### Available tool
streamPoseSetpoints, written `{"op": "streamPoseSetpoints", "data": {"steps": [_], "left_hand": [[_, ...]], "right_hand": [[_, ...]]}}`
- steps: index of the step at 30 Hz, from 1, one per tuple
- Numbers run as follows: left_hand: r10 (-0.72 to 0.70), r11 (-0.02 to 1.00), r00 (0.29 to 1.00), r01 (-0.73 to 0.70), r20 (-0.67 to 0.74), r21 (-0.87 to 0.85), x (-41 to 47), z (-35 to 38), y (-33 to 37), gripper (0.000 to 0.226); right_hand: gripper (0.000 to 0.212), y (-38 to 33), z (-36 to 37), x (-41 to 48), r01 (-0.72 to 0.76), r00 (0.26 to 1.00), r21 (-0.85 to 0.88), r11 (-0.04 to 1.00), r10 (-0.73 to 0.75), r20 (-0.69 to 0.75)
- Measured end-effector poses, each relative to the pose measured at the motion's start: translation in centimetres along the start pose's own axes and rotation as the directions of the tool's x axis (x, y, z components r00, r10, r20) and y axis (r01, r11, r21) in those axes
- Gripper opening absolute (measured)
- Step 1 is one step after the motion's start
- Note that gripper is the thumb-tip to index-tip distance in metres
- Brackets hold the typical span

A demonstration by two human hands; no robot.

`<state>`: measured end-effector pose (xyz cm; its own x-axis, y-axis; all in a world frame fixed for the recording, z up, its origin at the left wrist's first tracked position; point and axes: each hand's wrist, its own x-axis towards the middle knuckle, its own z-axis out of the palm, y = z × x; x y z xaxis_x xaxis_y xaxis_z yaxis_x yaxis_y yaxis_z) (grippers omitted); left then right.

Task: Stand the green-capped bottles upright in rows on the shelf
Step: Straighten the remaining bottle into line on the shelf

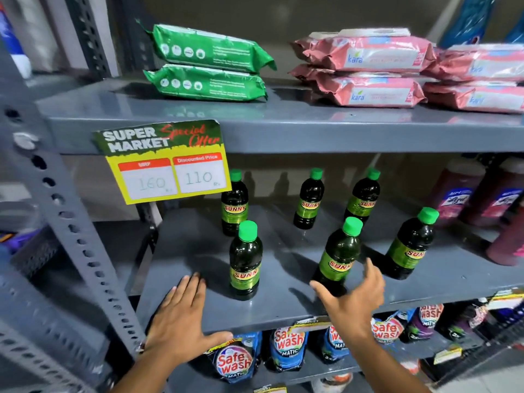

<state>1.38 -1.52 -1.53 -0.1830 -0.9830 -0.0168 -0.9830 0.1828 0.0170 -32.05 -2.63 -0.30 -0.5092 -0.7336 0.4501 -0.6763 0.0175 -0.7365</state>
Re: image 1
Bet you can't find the person's right hand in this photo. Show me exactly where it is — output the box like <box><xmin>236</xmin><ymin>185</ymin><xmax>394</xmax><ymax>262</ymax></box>
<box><xmin>310</xmin><ymin>258</ymin><xmax>386</xmax><ymax>344</ymax></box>

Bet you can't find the person's left hand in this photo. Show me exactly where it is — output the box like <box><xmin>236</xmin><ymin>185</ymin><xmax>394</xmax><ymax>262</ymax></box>
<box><xmin>142</xmin><ymin>273</ymin><xmax>234</xmax><ymax>367</ymax></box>

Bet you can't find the person's right forearm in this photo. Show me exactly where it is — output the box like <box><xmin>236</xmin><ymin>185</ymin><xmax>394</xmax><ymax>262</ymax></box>
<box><xmin>334</xmin><ymin>323</ymin><xmax>433</xmax><ymax>393</ymax></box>

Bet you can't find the person's left forearm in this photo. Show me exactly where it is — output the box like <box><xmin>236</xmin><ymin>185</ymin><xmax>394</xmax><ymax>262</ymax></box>
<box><xmin>110</xmin><ymin>344</ymin><xmax>198</xmax><ymax>393</ymax></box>

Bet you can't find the row of detergent refill pouches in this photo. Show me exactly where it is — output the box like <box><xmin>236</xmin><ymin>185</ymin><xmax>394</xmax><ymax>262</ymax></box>
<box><xmin>205</xmin><ymin>303</ymin><xmax>488</xmax><ymax>384</ymax></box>

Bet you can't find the group of green-capped dark bottles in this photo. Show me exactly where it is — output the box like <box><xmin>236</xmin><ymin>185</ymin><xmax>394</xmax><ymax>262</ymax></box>
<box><xmin>221</xmin><ymin>167</ymin><xmax>440</xmax><ymax>302</ymax></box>

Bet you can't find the yellow and green price sign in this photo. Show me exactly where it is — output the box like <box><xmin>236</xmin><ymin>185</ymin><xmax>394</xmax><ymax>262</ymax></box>
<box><xmin>92</xmin><ymin>120</ymin><xmax>233</xmax><ymax>206</ymax></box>

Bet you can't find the purple packet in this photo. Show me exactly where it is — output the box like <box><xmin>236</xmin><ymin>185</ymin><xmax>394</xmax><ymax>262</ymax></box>
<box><xmin>0</xmin><ymin>229</ymin><xmax>43</xmax><ymax>258</ymax></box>

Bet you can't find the maroon liquid bottle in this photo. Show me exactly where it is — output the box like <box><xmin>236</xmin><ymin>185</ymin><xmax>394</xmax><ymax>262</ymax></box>
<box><xmin>486</xmin><ymin>200</ymin><xmax>524</xmax><ymax>267</ymax></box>
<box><xmin>460</xmin><ymin>156</ymin><xmax>524</xmax><ymax>229</ymax></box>
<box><xmin>428</xmin><ymin>159</ymin><xmax>487</xmax><ymax>226</ymax></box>

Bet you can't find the grey metal shelf rack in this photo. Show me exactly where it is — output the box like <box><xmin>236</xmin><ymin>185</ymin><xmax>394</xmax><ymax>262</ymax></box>
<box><xmin>0</xmin><ymin>0</ymin><xmax>524</xmax><ymax>393</ymax></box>

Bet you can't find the pink wipes packet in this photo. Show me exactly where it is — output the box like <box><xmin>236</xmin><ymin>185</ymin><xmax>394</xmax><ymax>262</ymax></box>
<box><xmin>289</xmin><ymin>64</ymin><xmax>429</xmax><ymax>108</ymax></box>
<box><xmin>291</xmin><ymin>28</ymin><xmax>438</xmax><ymax>73</ymax></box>
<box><xmin>422</xmin><ymin>80</ymin><xmax>524</xmax><ymax>114</ymax></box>
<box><xmin>423</xmin><ymin>44</ymin><xmax>524</xmax><ymax>83</ymax></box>

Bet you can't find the green wipes packet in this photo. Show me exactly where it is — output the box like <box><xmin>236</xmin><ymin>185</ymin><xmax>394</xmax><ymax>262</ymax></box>
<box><xmin>136</xmin><ymin>19</ymin><xmax>278</xmax><ymax>74</ymax></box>
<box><xmin>143</xmin><ymin>64</ymin><xmax>268</xmax><ymax>103</ymax></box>

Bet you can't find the white and blue bottle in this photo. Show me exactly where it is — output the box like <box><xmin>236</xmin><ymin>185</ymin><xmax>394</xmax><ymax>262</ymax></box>
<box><xmin>0</xmin><ymin>3</ymin><xmax>33</xmax><ymax>79</ymax></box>

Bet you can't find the blue glossy pouch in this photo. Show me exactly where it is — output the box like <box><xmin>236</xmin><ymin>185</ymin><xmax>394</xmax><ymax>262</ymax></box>
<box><xmin>440</xmin><ymin>0</ymin><xmax>497</xmax><ymax>48</ymax></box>
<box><xmin>505</xmin><ymin>19</ymin><xmax>524</xmax><ymax>44</ymax></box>

